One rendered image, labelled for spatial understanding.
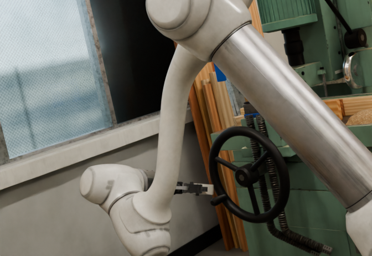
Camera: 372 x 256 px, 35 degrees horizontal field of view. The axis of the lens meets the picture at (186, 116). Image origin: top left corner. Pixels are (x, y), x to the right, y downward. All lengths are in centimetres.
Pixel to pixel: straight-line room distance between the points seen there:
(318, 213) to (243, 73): 85
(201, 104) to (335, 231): 173
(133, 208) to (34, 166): 140
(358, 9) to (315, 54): 19
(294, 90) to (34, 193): 192
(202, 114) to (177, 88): 206
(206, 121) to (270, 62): 234
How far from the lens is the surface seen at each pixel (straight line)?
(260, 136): 162
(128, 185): 145
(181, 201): 347
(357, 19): 199
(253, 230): 200
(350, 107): 184
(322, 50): 197
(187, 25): 104
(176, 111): 133
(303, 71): 188
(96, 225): 303
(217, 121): 332
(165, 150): 133
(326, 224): 182
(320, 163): 105
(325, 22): 196
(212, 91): 332
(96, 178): 144
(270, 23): 186
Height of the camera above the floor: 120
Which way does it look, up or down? 6 degrees down
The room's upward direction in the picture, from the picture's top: 12 degrees counter-clockwise
